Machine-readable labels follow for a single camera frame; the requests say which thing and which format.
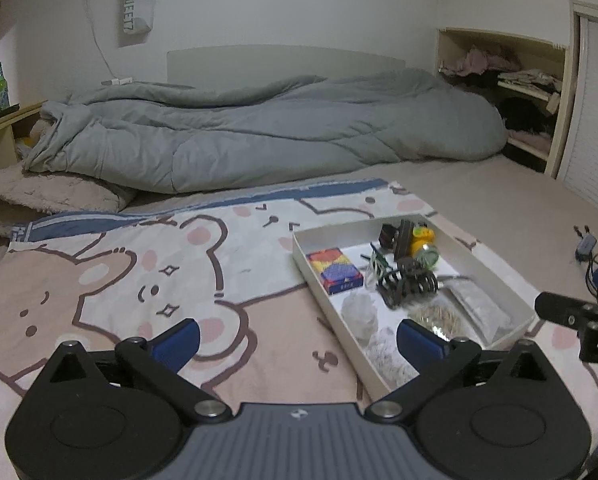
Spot folded pale pink clothes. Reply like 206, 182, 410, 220
508, 129, 552, 151

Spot white charger cable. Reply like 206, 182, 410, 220
81, 0, 134, 87

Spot black spiral hair clip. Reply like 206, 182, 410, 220
376, 257, 440, 310

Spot pink clothes pile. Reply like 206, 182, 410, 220
440, 46, 522, 77

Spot black adapter cable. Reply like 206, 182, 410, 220
573, 224, 598, 306

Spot folded beige clothes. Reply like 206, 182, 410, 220
498, 67, 562, 113

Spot grey foil packet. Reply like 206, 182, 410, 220
441, 275, 512, 343

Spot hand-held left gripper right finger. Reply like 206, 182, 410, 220
366, 317, 560, 423

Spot white plastic bag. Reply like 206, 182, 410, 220
340, 291, 380, 343

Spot cream closet shelf unit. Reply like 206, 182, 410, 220
436, 27, 580, 178

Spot small green hair clip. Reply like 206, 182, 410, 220
361, 242, 394, 281

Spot white string bundle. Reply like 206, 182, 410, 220
366, 327, 420, 386

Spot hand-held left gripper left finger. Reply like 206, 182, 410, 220
39, 317, 232, 423

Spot yellow flashlight with black strap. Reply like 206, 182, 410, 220
380, 219, 440, 267

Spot bag of rubber bands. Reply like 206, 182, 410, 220
409, 297, 467, 343

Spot printed bear blanket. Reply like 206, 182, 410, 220
0, 176, 598, 461

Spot white cardboard box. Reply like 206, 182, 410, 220
292, 214, 537, 398

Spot beige fluffy blanket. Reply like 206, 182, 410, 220
0, 162, 134, 238

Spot grey quilt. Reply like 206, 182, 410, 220
23, 67, 508, 193

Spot colourful card box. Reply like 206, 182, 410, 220
306, 248, 364, 295

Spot dark clothes pile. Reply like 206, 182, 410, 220
496, 96, 554, 133

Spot white louvered closet door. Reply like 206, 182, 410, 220
556, 0, 598, 221

